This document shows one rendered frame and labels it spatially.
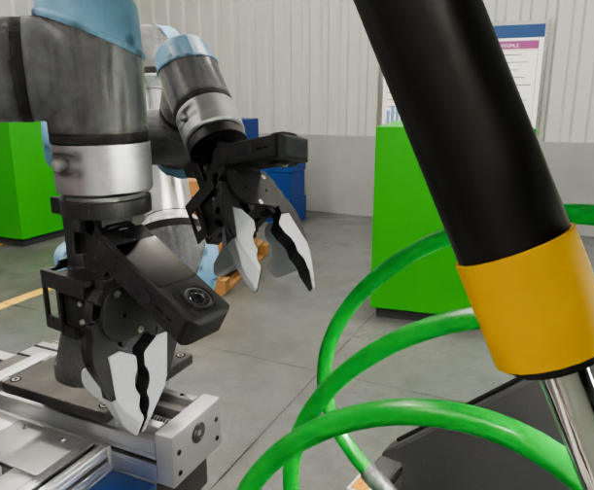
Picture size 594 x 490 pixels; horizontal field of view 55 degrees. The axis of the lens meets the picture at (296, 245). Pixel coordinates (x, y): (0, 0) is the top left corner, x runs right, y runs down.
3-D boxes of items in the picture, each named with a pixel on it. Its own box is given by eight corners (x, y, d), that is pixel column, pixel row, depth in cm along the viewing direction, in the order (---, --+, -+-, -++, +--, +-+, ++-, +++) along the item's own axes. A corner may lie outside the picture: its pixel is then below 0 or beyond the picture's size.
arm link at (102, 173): (169, 140, 46) (82, 148, 40) (173, 195, 48) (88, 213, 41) (110, 136, 51) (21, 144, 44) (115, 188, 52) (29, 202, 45)
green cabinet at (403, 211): (508, 292, 449) (526, 122, 416) (515, 334, 369) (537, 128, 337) (388, 280, 476) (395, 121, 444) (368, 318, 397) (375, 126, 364)
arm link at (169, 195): (132, 314, 101) (99, 47, 115) (216, 303, 107) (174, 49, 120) (137, 300, 90) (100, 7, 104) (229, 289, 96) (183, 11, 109)
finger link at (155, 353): (131, 402, 56) (122, 314, 54) (173, 420, 53) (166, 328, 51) (104, 416, 54) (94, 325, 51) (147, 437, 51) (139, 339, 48)
